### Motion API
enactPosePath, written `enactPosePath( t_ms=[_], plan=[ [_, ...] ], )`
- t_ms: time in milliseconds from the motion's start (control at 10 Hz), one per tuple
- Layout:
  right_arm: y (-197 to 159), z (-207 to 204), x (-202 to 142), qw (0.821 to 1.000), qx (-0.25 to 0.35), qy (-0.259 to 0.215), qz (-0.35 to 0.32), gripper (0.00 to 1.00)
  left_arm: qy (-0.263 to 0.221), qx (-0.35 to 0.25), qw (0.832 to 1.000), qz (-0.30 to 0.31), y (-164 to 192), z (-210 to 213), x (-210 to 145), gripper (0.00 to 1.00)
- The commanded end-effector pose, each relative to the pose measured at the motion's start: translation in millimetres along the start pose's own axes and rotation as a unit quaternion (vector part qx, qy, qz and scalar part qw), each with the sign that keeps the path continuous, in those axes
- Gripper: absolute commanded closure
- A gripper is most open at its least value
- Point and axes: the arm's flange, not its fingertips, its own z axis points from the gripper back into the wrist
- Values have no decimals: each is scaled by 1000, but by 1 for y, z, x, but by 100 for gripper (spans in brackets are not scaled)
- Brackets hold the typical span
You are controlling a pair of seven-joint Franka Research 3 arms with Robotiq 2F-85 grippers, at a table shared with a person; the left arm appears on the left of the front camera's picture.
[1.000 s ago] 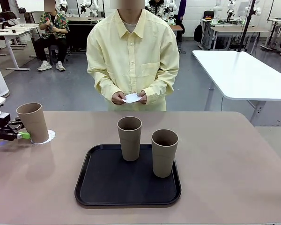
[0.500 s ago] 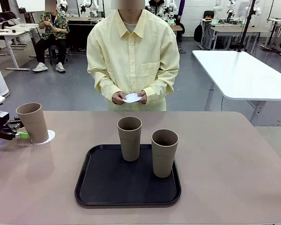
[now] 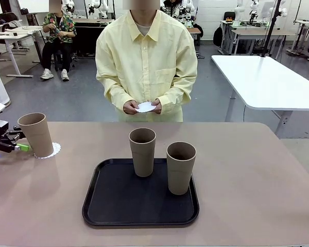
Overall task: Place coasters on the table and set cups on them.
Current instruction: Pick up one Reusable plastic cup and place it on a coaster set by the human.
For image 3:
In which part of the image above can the small wooden side table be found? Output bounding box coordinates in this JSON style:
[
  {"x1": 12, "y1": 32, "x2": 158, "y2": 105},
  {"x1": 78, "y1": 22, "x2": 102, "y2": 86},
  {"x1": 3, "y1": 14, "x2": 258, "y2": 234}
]
[{"x1": 189, "y1": 27, "x2": 203, "y2": 47}]

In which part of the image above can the person's right forearm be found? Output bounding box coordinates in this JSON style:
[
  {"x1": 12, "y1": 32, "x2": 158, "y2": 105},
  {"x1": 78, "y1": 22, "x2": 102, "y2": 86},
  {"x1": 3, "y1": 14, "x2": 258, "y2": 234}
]
[{"x1": 102, "y1": 84, "x2": 134, "y2": 110}]

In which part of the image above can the wooden desk with white legs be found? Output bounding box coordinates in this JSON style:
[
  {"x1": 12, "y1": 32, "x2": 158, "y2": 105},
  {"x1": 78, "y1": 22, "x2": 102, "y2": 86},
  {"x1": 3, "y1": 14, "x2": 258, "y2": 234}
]
[{"x1": 230, "y1": 28, "x2": 296, "y2": 56}]

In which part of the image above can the person in yellow shirt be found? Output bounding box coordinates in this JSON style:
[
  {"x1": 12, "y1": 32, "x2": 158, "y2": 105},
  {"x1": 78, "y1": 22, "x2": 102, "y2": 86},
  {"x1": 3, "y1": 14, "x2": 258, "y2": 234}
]
[{"x1": 95, "y1": 0, "x2": 198, "y2": 123}]

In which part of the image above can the white standing desk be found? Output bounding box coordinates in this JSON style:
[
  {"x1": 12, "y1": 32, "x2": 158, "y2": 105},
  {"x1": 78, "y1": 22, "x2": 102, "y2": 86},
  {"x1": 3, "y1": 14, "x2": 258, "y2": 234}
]
[{"x1": 289, "y1": 17, "x2": 309, "y2": 61}]

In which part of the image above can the black desk with wooden top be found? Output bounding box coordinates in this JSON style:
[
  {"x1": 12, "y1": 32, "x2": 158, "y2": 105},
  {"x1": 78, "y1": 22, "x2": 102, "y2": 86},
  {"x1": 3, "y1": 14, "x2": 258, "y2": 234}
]
[{"x1": 72, "y1": 17, "x2": 111, "y2": 59}]

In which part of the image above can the person's right hand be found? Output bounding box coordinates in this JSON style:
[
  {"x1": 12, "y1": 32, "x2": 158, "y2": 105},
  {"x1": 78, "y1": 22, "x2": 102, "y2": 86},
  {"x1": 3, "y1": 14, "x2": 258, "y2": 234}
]
[{"x1": 123, "y1": 100, "x2": 140, "y2": 115}]

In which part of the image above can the tall brown cup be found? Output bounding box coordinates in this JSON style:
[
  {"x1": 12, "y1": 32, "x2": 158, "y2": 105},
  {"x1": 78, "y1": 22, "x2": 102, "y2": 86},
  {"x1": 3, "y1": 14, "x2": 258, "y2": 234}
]
[
  {"x1": 166, "y1": 142, "x2": 197, "y2": 196},
  {"x1": 17, "y1": 112, "x2": 55, "y2": 158},
  {"x1": 129, "y1": 128, "x2": 157, "y2": 178}
]

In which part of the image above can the white desk with grey legs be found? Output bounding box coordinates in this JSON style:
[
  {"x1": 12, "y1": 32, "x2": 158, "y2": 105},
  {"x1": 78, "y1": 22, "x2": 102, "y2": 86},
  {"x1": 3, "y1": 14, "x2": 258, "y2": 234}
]
[{"x1": 0, "y1": 27, "x2": 43, "y2": 78}]

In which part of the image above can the black bag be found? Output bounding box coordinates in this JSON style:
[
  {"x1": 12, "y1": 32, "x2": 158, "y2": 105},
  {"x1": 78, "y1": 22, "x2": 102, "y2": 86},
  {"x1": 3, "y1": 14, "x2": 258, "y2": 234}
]
[{"x1": 0, "y1": 12, "x2": 23, "y2": 28}]

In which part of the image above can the black tripod pole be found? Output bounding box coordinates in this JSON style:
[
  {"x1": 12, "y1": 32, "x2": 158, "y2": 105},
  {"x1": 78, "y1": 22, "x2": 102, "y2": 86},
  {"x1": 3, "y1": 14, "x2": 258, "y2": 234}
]
[{"x1": 259, "y1": 0, "x2": 285, "y2": 58}]

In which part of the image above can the large white table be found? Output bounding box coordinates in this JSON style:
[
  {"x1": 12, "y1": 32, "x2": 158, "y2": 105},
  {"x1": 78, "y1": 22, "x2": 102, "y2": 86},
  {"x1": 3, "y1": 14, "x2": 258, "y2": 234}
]
[{"x1": 211, "y1": 55, "x2": 309, "y2": 137}]

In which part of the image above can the person's left forearm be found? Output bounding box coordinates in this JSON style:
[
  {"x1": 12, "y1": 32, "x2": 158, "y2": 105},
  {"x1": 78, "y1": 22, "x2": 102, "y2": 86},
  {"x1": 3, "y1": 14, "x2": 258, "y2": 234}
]
[{"x1": 157, "y1": 82, "x2": 194, "y2": 106}]

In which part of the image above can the white lace paper coaster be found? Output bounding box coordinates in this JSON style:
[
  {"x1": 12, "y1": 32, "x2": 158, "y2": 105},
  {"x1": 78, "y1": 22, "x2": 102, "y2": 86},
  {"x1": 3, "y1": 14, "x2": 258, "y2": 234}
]
[
  {"x1": 134, "y1": 102, "x2": 157, "y2": 113},
  {"x1": 32, "y1": 141, "x2": 62, "y2": 160}
]

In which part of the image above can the person's left hand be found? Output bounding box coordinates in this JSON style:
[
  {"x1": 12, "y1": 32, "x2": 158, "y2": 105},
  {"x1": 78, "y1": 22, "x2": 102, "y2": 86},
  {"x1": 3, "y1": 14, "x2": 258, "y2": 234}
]
[{"x1": 150, "y1": 99, "x2": 162, "y2": 115}]

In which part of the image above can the person in floral shirt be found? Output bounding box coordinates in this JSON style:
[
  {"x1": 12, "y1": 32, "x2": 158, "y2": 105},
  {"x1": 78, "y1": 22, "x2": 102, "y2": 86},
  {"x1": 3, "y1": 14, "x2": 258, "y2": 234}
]
[{"x1": 40, "y1": 0, "x2": 77, "y2": 82}]

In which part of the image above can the black backpack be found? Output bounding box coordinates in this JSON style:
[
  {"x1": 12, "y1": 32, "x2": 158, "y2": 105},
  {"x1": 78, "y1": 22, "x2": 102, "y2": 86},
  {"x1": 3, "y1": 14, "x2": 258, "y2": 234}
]
[{"x1": 213, "y1": 25, "x2": 224, "y2": 47}]

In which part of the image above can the black plastic tray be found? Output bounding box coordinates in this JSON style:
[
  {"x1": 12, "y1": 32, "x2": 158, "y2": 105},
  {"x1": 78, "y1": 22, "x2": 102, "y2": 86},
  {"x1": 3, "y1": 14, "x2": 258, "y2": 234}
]
[{"x1": 81, "y1": 157, "x2": 200, "y2": 228}]

